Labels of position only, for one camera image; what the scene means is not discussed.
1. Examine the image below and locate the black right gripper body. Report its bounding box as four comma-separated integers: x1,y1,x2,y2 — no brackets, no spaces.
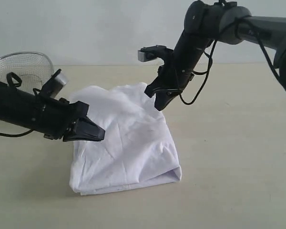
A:
155,50,195,95

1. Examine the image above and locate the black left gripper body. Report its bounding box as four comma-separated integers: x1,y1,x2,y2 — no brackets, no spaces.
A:
33,97,76,140

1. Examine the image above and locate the metal wire mesh basket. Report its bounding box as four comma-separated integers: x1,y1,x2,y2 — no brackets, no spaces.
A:
0,51,54,94

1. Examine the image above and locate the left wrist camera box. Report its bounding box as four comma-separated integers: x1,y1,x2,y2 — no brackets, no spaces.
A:
33,69,69,99

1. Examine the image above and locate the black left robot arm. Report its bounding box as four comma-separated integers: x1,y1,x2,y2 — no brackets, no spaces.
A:
0,73,105,142

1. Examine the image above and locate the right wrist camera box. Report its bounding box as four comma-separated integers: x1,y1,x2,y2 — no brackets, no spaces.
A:
137,45,173,62

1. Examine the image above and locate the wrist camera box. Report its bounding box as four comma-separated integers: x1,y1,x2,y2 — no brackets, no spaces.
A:
137,45,173,62
33,69,69,99

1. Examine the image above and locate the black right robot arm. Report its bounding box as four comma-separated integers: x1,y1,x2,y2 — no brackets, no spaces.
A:
138,0,286,111

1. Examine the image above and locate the white t-shirt with red print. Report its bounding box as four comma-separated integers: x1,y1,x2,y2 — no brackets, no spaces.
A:
69,82,182,195

